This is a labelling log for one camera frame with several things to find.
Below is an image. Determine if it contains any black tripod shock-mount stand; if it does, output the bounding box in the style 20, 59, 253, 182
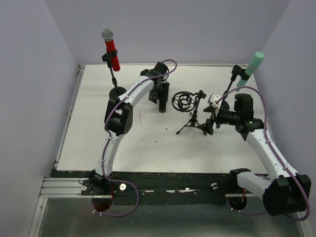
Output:
171, 90, 206, 135

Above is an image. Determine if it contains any black front mounting rail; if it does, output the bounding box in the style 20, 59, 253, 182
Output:
51, 170, 247, 209

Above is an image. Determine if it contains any aluminium extrusion frame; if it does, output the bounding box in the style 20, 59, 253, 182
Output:
29, 65, 85, 237

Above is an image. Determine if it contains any black glitter microphone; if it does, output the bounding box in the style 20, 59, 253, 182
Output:
158, 98, 168, 113

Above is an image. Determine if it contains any black round-base stand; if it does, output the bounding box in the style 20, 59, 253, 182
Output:
102, 49, 127, 99
220, 65, 250, 111

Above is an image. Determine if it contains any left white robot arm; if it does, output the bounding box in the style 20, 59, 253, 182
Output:
89, 61, 170, 189

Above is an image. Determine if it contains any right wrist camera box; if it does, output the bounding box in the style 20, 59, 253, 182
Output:
208, 93, 221, 109

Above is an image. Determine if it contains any red glitter microphone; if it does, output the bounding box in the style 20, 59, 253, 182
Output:
102, 28, 120, 72

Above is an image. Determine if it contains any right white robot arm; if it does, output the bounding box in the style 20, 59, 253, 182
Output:
198, 93, 311, 216

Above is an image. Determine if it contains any mint green toy microphone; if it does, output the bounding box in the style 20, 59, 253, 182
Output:
237, 51, 265, 87

